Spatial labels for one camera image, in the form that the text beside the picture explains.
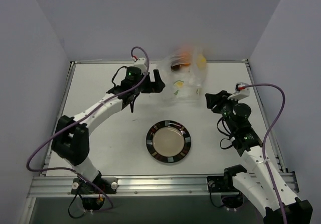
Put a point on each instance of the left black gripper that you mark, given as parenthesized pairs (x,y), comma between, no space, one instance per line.
(151,84)

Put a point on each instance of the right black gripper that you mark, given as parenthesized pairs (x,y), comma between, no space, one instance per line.
(217,102)

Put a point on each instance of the dark red fake apple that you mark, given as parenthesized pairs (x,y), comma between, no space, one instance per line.
(176,66)

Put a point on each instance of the clear printed plastic bag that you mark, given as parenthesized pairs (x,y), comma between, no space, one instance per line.
(183,85)

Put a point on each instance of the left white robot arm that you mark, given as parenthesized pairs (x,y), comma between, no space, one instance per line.
(71,139)

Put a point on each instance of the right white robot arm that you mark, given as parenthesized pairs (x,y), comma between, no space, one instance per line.
(258,180)

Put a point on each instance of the yellow fake fruit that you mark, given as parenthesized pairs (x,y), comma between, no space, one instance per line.
(201,62)

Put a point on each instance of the orange fake fruit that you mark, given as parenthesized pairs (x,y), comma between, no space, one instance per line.
(185,56)

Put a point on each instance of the black rimmed ceramic plate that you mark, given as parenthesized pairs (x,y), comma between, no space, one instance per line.
(168,141)

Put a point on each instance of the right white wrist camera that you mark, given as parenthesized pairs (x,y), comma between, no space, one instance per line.
(241,92)

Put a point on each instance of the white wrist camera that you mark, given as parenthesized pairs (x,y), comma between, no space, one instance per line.
(241,92)
(140,63)

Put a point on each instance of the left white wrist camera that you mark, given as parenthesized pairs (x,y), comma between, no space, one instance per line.
(140,63)

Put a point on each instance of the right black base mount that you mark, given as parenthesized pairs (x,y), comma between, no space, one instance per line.
(224,195)

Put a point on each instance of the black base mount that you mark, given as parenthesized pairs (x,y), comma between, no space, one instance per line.
(224,195)
(94,196)

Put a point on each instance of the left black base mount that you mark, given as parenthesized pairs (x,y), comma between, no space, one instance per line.
(94,196)

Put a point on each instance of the aluminium front frame rail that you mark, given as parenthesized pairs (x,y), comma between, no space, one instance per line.
(162,185)

